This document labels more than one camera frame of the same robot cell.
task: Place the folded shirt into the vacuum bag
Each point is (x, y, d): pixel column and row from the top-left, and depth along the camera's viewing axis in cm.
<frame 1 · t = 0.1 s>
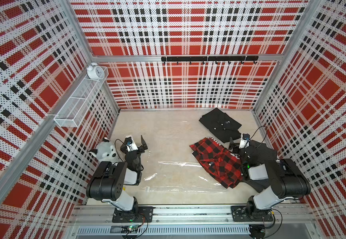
left hand: (137, 137, 89), fingers open
right hand: (240, 137, 92), fingers open
clear plastic vacuum bag: (171, 166, 93), on the table
red black plaid shirt: (224, 167, 89), point 3 cm above the table
black folded shirt: (221, 124, 111), point 2 cm above the table
grey white husky plush: (105, 151, 77), point 21 cm above the table

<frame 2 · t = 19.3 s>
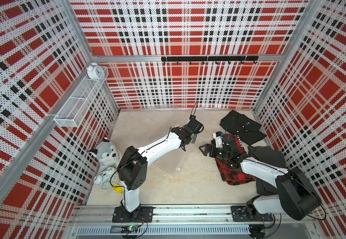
left hand: (189, 133, 88), fingers closed
right hand: (206, 148, 87), fingers open
red black plaid shirt: (234, 176, 84), point 4 cm above the table
black folded shirt: (246, 127, 110), on the table
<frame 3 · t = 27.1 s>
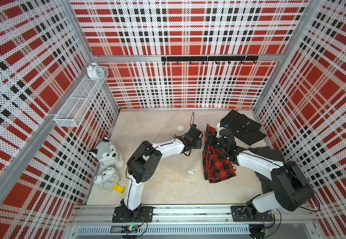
left hand: (200, 141, 95), fingers closed
right hand: (209, 135, 89), fingers closed
red black plaid shirt: (217, 166, 90), point 3 cm above the table
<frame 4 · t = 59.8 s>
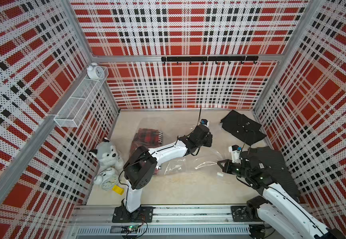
left hand: (212, 135, 87), fingers closed
right hand: (220, 162, 80), fingers closed
red black plaid shirt: (149, 138, 102), point 3 cm above the table
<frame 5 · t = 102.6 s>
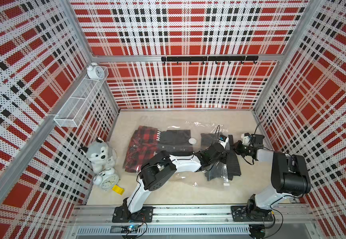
left hand: (231, 151, 85), fingers closed
right hand: (231, 145, 95), fingers closed
black folded shirt: (175, 142, 99), point 4 cm above the table
